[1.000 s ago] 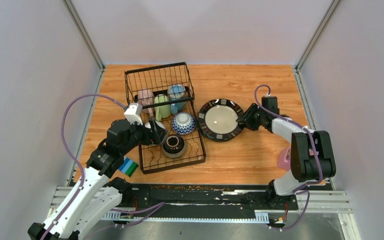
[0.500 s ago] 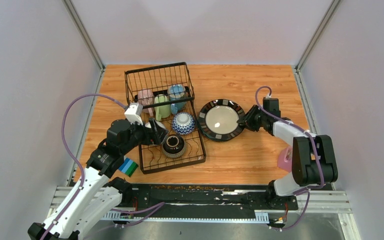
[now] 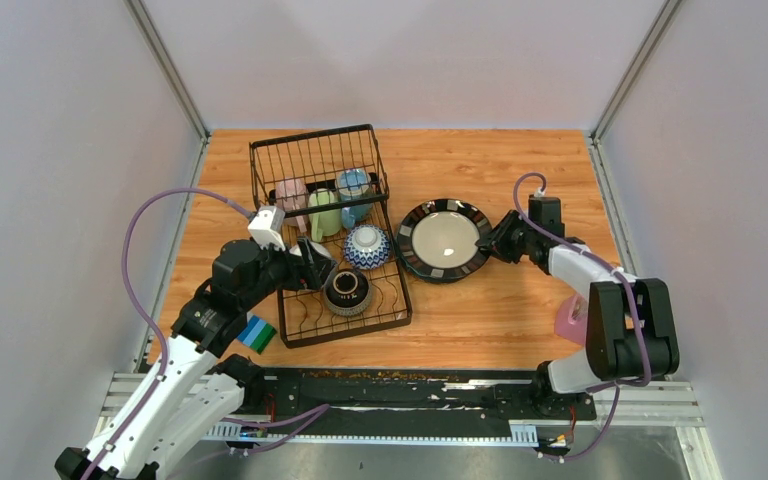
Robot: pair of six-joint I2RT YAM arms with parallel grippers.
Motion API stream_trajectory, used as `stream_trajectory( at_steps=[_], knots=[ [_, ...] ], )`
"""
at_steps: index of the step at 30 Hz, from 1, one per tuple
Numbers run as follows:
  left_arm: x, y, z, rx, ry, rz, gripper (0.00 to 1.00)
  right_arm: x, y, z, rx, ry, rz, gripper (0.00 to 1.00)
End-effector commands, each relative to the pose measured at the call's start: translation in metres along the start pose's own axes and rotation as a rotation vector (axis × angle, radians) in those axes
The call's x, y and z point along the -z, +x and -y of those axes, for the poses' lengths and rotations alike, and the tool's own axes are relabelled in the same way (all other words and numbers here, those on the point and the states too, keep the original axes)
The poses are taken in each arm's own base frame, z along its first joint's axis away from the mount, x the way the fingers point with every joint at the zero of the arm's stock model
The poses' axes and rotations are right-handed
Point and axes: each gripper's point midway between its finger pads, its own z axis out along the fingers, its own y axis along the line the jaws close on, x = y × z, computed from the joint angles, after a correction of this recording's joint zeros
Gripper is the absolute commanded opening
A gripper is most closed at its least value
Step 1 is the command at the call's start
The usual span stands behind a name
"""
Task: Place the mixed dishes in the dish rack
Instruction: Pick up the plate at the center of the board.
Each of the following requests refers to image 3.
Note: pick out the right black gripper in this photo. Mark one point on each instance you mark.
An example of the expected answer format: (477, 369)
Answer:
(495, 243)

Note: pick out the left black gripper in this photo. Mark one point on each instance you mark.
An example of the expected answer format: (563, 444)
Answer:
(307, 271)

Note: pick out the dark brown speckled bowl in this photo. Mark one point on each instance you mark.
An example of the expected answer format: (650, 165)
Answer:
(347, 292)

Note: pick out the light green mug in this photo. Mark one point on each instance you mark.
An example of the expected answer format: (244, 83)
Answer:
(327, 222)

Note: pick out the white black bowl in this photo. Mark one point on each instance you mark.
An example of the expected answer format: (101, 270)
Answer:
(367, 247)

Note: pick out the black rimmed white plate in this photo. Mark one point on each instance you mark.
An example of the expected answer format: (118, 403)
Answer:
(437, 240)

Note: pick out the pink ceramic mug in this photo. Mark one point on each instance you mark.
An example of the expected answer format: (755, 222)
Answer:
(292, 195)

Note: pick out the blue butterfly mug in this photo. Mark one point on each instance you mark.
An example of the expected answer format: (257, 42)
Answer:
(354, 184)

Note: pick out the white ribbed bowl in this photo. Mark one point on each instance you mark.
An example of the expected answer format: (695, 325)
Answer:
(320, 249)

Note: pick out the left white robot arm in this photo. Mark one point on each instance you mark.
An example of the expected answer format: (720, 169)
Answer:
(192, 386)

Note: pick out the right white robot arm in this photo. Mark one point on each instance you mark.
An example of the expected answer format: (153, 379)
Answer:
(630, 336)

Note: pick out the blue green striped sponge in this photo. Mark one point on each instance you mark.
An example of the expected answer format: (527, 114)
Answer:
(257, 333)

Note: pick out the pink box with mirror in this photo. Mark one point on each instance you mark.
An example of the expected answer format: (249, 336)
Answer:
(571, 319)

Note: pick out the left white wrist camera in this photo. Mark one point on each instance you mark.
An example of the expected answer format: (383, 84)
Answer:
(265, 228)

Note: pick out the black wire dish rack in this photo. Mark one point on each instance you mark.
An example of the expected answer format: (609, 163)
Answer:
(318, 157)

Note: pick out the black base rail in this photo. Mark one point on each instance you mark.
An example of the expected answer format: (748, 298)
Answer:
(498, 408)

